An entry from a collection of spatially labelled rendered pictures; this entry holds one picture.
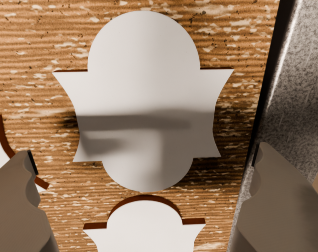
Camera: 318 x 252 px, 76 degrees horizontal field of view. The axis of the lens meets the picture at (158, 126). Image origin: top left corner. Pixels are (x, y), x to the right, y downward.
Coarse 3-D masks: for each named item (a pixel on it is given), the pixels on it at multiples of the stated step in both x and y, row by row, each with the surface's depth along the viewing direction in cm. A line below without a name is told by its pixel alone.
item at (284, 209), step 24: (264, 144) 11; (264, 168) 9; (288, 168) 9; (264, 192) 8; (288, 192) 8; (312, 192) 8; (240, 216) 7; (264, 216) 7; (288, 216) 7; (312, 216) 7; (240, 240) 7; (264, 240) 6; (288, 240) 6; (312, 240) 6
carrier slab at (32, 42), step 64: (0, 0) 12; (64, 0) 13; (128, 0) 13; (192, 0) 13; (256, 0) 13; (0, 64) 14; (64, 64) 14; (256, 64) 15; (64, 128) 16; (64, 192) 19; (128, 192) 20; (192, 192) 20
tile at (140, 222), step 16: (128, 208) 19; (144, 208) 19; (160, 208) 19; (176, 208) 20; (96, 224) 21; (112, 224) 20; (128, 224) 20; (144, 224) 20; (160, 224) 20; (176, 224) 21; (192, 224) 21; (96, 240) 21; (112, 240) 21; (128, 240) 21; (144, 240) 21; (160, 240) 22; (176, 240) 22; (192, 240) 22
